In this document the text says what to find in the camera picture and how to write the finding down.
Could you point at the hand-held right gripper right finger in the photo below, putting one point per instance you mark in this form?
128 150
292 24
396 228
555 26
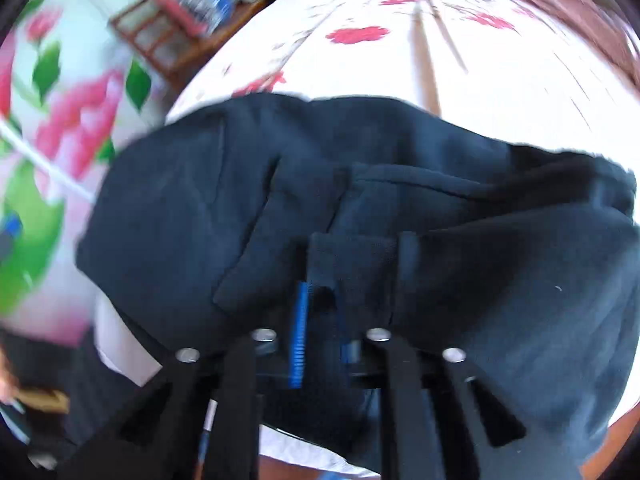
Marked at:
346 350

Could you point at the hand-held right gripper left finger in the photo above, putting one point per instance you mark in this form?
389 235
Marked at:
298 335

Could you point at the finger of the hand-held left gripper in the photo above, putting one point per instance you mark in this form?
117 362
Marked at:
10 230

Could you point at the black pants with red stripe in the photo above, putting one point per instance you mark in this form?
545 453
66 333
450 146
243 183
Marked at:
450 260

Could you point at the floral wardrobe door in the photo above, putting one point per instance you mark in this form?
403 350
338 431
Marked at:
75 120

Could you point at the wooden chair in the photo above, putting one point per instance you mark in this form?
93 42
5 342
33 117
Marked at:
220 40

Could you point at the pink floral bed sheet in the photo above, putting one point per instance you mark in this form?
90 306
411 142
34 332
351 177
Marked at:
500 85

